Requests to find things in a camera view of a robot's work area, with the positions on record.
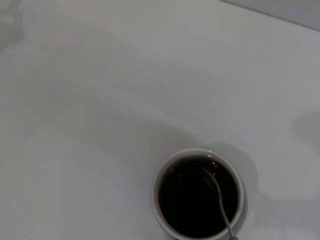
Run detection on grey ceramic mug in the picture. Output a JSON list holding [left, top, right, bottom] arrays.
[[150, 147, 245, 240]]

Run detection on pink handled metal spoon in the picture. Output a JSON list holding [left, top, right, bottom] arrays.
[[199, 166, 241, 240]]

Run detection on dark coffee liquid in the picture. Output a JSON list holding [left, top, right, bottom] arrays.
[[158, 156, 240, 239]]

